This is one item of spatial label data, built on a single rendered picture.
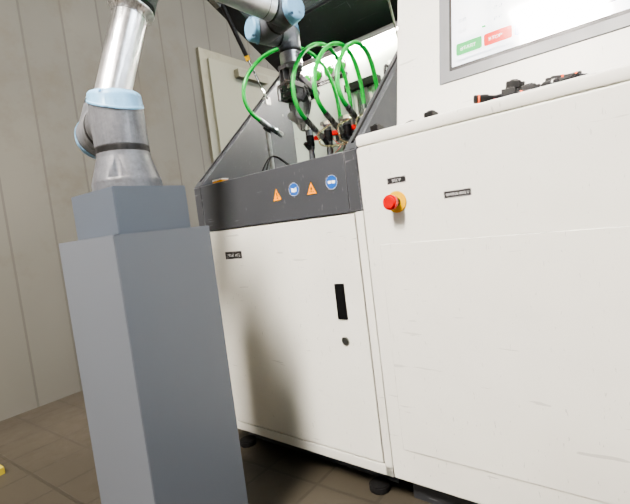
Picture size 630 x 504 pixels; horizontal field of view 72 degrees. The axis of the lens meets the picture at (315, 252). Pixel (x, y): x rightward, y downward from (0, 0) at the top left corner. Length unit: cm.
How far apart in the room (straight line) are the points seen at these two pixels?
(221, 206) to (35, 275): 145
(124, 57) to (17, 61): 169
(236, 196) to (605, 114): 101
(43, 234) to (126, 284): 184
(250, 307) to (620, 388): 101
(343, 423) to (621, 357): 73
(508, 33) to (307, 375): 108
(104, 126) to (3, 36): 193
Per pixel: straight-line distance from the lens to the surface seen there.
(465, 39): 136
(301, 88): 155
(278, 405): 151
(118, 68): 128
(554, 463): 112
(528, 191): 97
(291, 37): 159
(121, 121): 107
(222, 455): 115
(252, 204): 139
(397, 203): 104
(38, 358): 276
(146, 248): 96
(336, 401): 133
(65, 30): 314
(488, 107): 101
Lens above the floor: 78
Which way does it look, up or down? 4 degrees down
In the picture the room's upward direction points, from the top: 7 degrees counter-clockwise
